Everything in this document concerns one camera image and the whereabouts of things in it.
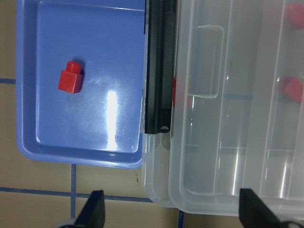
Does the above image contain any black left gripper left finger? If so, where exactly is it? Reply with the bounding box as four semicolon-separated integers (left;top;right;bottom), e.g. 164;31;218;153
74;190;105;228

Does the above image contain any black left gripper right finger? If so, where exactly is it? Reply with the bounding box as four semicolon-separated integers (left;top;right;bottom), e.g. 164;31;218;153
238;188;281;228

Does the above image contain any clear ribbed box lid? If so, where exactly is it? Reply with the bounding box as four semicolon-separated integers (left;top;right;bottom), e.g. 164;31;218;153
168;0;304;218

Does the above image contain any red block with stud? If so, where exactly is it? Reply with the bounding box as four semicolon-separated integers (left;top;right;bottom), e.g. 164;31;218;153
57;61;84;94

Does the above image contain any red block lower in box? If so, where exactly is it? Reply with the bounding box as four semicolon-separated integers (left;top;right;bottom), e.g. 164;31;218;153
279;76;304;105

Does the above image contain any red block in box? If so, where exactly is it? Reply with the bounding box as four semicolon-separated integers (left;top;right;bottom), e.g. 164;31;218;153
279;76;304;105
285;3;304;30

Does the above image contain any clear plastic storage box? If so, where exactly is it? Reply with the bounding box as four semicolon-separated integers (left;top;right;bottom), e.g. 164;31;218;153
141;0;304;209

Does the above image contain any red block upper in box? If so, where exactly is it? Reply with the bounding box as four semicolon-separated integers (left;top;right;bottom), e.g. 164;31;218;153
285;3;304;30

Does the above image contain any blue plastic tray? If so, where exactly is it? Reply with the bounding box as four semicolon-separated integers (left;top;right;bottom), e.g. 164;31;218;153
16;0;145;169

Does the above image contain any red block near box wall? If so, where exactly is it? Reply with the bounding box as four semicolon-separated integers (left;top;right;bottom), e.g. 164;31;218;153
171;76;192;108

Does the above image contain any black box latch handle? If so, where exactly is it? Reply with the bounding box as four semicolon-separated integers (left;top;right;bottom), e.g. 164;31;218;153
143;0;178;134

